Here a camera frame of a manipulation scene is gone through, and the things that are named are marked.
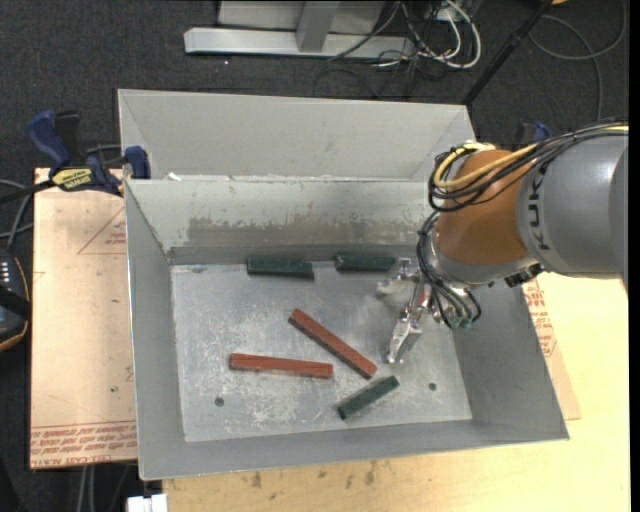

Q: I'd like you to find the black cylinder on white bracket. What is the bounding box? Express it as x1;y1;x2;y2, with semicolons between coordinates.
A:
502;263;546;289

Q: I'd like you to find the grey metal bin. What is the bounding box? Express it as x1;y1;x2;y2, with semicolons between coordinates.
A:
117;88;571;482

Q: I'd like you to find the brown cardboard board red print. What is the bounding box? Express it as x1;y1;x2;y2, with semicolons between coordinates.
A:
29;166;583;471

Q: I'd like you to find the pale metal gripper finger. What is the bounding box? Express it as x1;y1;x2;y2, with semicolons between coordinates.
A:
375;257;417;301
384;307;425;366

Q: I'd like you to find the red-brown flat block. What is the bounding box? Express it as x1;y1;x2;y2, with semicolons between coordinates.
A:
228;352;335;381
287;307;380;381

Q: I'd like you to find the dark green flat block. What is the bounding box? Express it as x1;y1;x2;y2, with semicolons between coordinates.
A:
245;255;316;281
335;375;402;422
334;253;398;274

